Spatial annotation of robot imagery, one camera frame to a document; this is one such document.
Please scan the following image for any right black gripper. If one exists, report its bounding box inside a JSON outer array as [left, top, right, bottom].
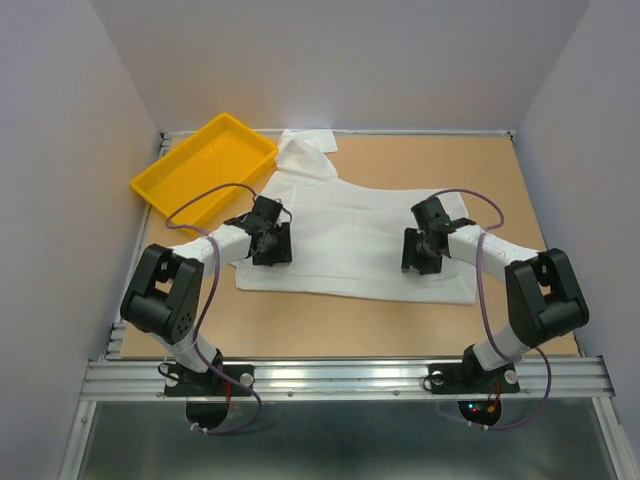
[[402, 227, 444, 275]]

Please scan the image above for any white long sleeve shirt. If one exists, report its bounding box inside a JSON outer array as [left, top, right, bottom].
[[235, 130, 476, 305]]

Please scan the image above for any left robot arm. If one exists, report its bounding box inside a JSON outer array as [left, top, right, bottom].
[[120, 213, 292, 394]]

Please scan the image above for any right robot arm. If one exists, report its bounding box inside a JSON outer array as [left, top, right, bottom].
[[401, 218, 590, 394]]

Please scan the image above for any yellow plastic tray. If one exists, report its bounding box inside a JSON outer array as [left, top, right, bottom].
[[130, 113, 278, 227]]

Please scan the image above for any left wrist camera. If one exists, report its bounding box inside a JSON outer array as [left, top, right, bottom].
[[251, 195, 284, 224]]

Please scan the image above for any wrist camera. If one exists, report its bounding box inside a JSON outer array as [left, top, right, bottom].
[[251, 195, 284, 224], [411, 196, 450, 230]]

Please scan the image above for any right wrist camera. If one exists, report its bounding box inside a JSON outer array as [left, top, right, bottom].
[[411, 196, 450, 230]]

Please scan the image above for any aluminium back rail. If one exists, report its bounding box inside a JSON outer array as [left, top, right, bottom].
[[159, 128, 517, 141]]

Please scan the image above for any aluminium rail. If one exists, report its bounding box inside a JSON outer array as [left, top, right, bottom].
[[159, 128, 517, 141], [80, 356, 615, 403], [102, 132, 174, 360]]

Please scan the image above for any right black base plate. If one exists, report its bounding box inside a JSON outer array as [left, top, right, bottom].
[[423, 362, 520, 395]]

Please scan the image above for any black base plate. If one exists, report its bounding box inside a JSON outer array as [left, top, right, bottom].
[[423, 362, 520, 395], [157, 362, 250, 397]]

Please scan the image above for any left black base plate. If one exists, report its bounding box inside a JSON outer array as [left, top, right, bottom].
[[157, 362, 250, 397]]

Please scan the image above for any aluminium left side rail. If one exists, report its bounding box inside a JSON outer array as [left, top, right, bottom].
[[102, 132, 174, 360]]

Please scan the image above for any aluminium front rail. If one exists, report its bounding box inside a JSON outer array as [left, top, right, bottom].
[[80, 356, 615, 403]]

